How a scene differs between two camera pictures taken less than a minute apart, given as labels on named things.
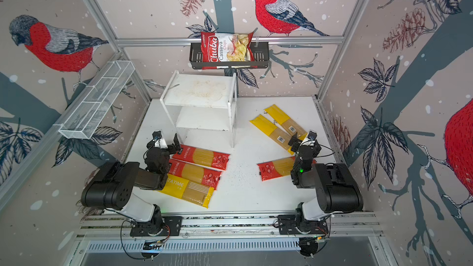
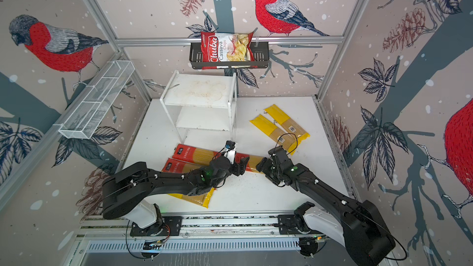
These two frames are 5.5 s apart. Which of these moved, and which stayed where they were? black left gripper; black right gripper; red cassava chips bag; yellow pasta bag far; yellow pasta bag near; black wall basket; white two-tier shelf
Moved: black left gripper; black right gripper
Stayed: white two-tier shelf; black wall basket; red cassava chips bag; yellow pasta bag far; yellow pasta bag near
